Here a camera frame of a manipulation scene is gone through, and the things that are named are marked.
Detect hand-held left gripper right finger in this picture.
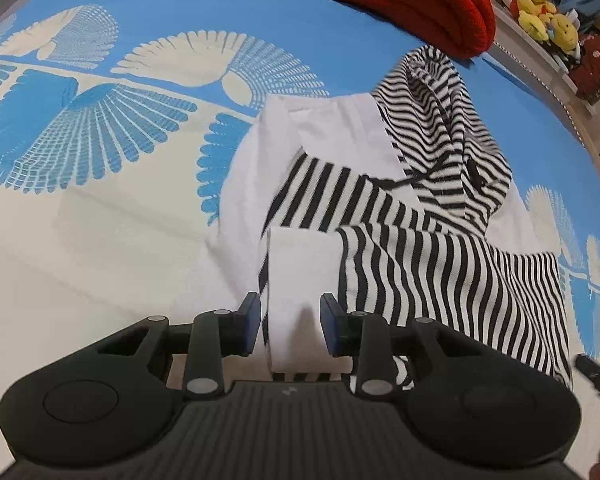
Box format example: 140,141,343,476
320,293,492,401

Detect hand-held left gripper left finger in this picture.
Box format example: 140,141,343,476
86,292,261,402

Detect black white striped hoodie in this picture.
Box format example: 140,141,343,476
205,45,576,391

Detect dark red bag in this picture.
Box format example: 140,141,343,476
567,34,600,103

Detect blue white patterned bed sheet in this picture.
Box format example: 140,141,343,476
0,0,600,480

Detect red knitted blanket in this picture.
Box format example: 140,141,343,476
237,0,496,58

